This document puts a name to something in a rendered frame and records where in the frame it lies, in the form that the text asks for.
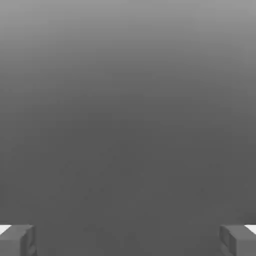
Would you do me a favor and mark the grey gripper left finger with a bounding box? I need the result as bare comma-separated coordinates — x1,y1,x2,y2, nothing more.
0,224,38,256

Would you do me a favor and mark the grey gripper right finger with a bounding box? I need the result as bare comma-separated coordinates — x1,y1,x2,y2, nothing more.
218,224,256,256

